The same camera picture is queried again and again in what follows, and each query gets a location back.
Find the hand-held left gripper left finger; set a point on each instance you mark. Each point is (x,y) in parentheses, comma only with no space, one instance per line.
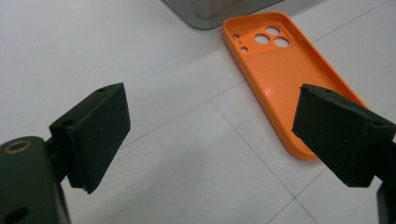
(93,137)

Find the orange phone case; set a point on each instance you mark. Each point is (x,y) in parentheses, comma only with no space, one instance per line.
(280,71)

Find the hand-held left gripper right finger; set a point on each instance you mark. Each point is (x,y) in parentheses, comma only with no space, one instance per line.
(339,137)

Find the grey transparent plastic box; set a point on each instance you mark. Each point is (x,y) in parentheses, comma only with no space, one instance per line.
(199,15)

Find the white table cover sheet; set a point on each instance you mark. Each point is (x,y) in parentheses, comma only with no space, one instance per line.
(186,161)

